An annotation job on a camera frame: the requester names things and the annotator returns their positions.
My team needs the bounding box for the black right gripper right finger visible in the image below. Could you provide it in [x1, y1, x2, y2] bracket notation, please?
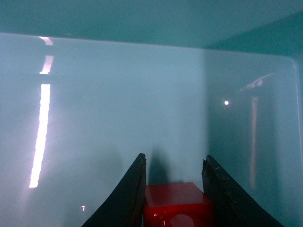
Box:
[202, 155, 282, 227]

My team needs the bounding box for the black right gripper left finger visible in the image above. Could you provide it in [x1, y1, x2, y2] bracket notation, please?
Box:
[83, 153, 146, 227]

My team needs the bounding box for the red toy block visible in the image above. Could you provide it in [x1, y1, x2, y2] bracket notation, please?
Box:
[143, 183, 215, 227]

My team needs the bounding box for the teal plastic box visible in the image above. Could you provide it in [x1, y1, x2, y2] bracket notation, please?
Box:
[0, 0, 303, 227]

